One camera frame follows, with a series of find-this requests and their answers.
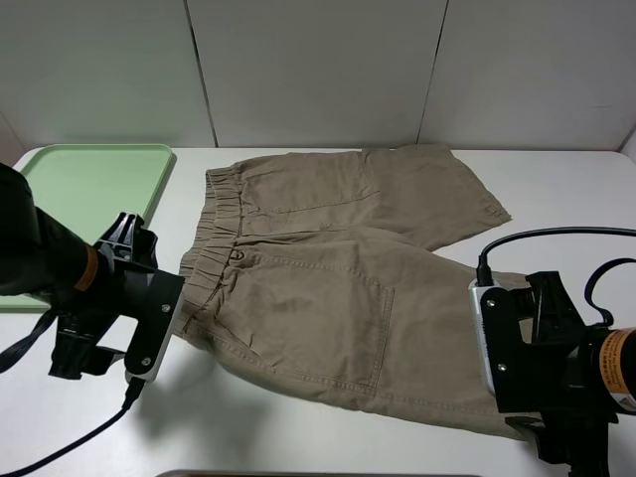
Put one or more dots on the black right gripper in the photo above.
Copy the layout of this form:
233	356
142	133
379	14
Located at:
573	409

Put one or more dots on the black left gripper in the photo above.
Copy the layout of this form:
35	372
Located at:
124	248

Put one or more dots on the khaki shorts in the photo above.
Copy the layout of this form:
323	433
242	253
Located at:
317	275

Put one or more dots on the green plastic tray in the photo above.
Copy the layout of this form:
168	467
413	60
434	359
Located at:
86	187

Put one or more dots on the left arm black sleeve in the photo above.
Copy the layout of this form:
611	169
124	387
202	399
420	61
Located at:
39	256

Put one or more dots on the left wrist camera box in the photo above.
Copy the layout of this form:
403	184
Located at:
154	300

